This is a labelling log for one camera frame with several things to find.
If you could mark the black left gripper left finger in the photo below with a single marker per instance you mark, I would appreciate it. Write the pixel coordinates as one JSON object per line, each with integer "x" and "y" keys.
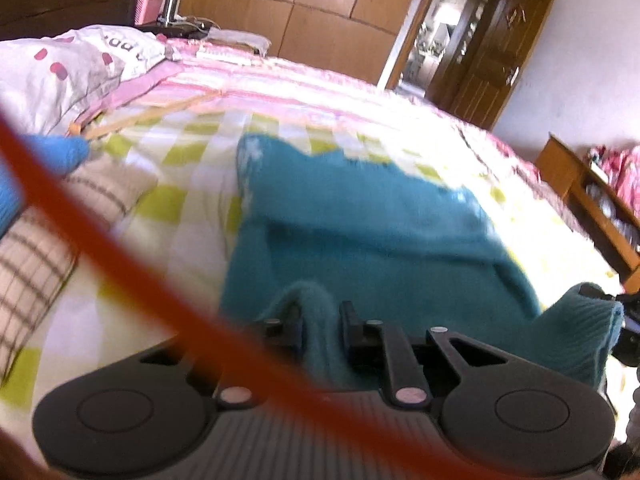
{"x": 283, "y": 333}

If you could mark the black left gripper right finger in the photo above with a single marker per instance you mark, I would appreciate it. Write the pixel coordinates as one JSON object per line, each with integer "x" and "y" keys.
{"x": 383, "y": 350}

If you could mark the teal knit sweater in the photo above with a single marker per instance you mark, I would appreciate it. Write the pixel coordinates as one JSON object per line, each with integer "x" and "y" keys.
{"x": 323, "y": 229}

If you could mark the wooden side shelf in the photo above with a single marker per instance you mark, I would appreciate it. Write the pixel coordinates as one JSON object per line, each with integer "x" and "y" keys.
{"x": 611, "y": 225}

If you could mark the pink and green checked bedspread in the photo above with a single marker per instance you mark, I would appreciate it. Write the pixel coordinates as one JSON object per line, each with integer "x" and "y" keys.
{"x": 186, "y": 225}

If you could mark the beige plaid folded garment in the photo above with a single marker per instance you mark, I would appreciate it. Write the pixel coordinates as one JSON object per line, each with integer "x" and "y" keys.
{"x": 36, "y": 260}

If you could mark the wooden stick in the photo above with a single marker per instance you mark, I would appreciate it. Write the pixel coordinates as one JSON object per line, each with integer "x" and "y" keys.
{"x": 157, "y": 112}

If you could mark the folded white cloth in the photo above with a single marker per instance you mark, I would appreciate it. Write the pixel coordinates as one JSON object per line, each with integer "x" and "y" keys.
{"x": 241, "y": 39}

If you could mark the dark wooden door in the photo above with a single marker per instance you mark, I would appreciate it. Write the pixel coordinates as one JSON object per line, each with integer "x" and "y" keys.
{"x": 498, "y": 53}

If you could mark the dark nightstand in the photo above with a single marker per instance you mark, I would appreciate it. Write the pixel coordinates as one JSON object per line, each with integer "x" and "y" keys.
{"x": 197, "y": 29}

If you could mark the wooden wardrobe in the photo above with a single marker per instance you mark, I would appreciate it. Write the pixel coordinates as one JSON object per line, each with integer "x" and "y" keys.
{"x": 365, "y": 39}

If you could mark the white pillow with pink dots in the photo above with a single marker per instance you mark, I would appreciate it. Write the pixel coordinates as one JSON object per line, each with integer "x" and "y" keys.
{"x": 46, "y": 83}

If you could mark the silver cylinder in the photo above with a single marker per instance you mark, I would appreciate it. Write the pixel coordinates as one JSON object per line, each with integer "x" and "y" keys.
{"x": 169, "y": 12}

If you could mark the pink storage box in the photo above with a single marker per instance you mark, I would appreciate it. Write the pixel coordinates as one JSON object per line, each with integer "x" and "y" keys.
{"x": 147, "y": 11}

